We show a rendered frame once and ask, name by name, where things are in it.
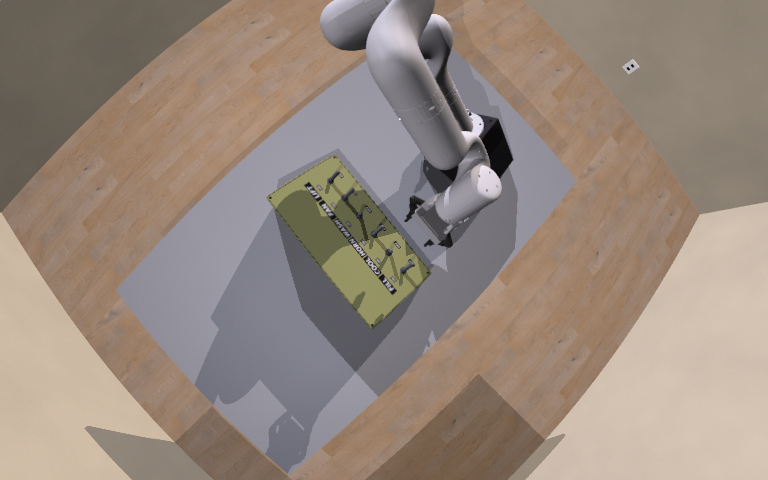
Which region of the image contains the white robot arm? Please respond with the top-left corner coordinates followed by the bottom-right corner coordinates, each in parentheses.
top-left (320, 0), bottom-right (502, 245)

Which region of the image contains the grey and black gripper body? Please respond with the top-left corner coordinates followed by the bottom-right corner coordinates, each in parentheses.
top-left (415, 193), bottom-right (462, 235)

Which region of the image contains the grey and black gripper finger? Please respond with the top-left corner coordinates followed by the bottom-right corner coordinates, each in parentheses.
top-left (424, 233), bottom-right (453, 248)
top-left (404, 195), bottom-right (425, 222)

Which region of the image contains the olive-yellow switch panel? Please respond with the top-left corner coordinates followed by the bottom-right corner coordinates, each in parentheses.
top-left (267, 154), bottom-right (432, 330)

